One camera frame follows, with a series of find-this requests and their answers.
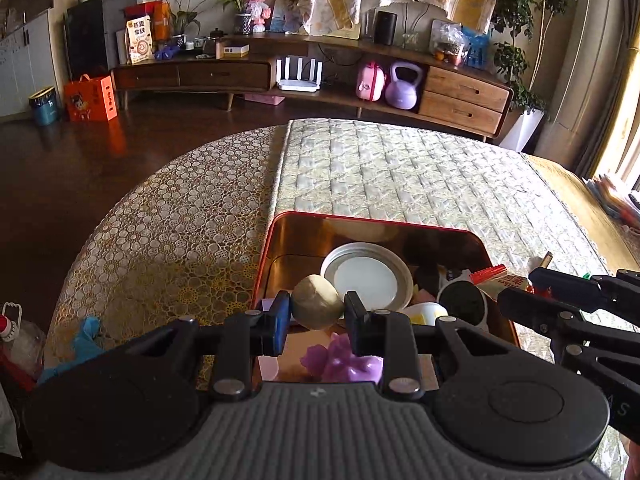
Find tall potted tree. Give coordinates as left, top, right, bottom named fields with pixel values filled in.
left=492, top=0, right=578, bottom=113

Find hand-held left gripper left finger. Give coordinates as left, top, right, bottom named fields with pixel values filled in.
left=127, top=290, right=292, bottom=401

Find beige round ball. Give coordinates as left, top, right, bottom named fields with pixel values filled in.
left=291, top=274, right=346, bottom=331

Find red and white snack packet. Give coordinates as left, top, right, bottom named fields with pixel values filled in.
left=470, top=264, right=533, bottom=301

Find teal bin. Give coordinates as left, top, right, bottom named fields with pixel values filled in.
left=28, top=86, right=58, bottom=127

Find black speaker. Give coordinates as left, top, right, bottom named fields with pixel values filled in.
left=374, top=10, right=398, bottom=45

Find orange gift bag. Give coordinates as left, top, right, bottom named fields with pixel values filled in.
left=64, top=74, right=118, bottom=122

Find dark teapot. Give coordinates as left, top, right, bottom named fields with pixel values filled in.
left=202, top=27, right=226, bottom=57

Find red and orange gift box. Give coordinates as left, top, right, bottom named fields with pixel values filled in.
left=124, top=0, right=171, bottom=41

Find bottle with red cap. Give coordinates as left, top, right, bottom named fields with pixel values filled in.
left=0, top=301, right=23, bottom=343

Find blue gloves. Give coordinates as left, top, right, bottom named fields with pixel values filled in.
left=37, top=315, right=106, bottom=386

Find black and white cup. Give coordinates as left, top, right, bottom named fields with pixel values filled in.
left=436, top=280, right=488, bottom=333

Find white planter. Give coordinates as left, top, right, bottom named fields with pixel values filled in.
left=500, top=107, right=546, bottom=153

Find white router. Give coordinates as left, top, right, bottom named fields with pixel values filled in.
left=276, top=56, right=321, bottom=92

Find potted plant in patterned pot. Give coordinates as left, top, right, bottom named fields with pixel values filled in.
left=210, top=0, right=253, bottom=36

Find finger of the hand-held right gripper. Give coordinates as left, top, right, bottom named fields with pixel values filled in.
left=497, top=287, right=640, bottom=361
left=529, top=266, right=640, bottom=313

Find beige curtain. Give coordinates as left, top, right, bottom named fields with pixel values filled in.
left=535, top=0, right=640, bottom=181

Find black refrigerator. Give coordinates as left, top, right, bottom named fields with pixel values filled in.
left=65, top=0, right=136, bottom=81

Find white tall cabinet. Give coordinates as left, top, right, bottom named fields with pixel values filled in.
left=0, top=10, right=58, bottom=118

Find blue picture card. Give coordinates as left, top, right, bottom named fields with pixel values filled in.
left=270, top=0, right=303, bottom=33

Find red metal tin box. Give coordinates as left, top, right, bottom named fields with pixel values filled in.
left=250, top=211, right=521, bottom=391

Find white and yellow container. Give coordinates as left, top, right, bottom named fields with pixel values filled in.
left=402, top=301, right=448, bottom=328

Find purple toy with black ears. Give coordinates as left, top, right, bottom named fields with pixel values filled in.
left=300, top=332, right=386, bottom=385

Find purple kettlebell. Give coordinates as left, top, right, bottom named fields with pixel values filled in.
left=385, top=61, right=425, bottom=110

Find pink toy case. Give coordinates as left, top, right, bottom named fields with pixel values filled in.
left=356, top=61, right=387, bottom=102

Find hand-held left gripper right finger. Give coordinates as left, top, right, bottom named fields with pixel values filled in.
left=344, top=290, right=501, bottom=401

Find wooden media cabinet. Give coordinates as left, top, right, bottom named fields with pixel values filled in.
left=110, top=32, right=516, bottom=141

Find stack of books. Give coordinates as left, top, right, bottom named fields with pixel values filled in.
left=582, top=172, right=640, bottom=233

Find white round plate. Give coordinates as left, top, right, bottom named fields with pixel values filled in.
left=320, top=242, right=415, bottom=313

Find quilted pale mattress pad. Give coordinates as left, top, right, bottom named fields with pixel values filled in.
left=270, top=117, right=616, bottom=361

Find clear bag of fruit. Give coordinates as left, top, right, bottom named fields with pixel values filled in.
left=430, top=20, right=471, bottom=65

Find small green potted plant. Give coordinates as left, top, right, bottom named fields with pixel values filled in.
left=167, top=0, right=211, bottom=51

